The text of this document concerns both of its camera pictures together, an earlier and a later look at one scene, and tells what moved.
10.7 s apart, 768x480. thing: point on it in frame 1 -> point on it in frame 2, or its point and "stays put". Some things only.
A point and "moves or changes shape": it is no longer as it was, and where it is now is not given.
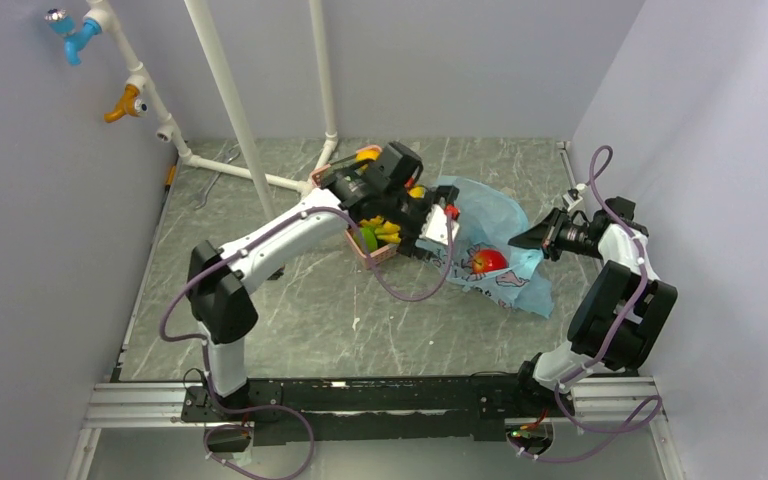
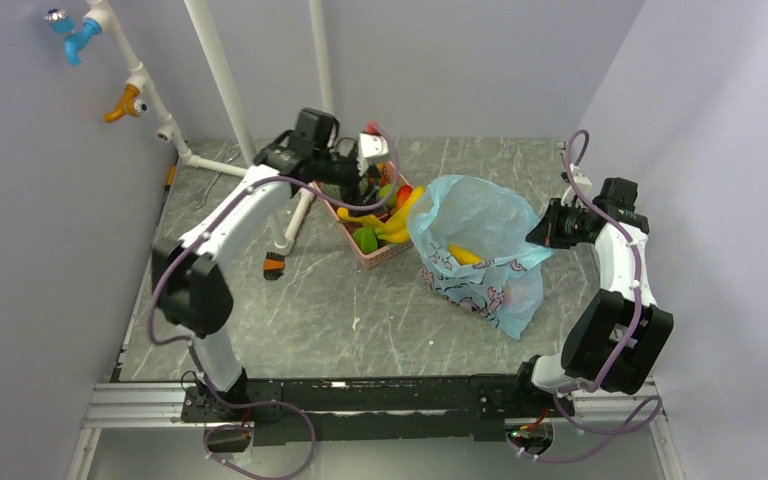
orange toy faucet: [128, 103] stays put
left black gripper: [409, 246] -> [352, 193]
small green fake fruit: [370, 239] stays put
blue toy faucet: [64, 25] stays put
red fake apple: [488, 260] -> [517, 297]
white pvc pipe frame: [100, 15] stays put
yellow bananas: [367, 154] moves or changes shape
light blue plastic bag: [483, 259] moves or changes shape
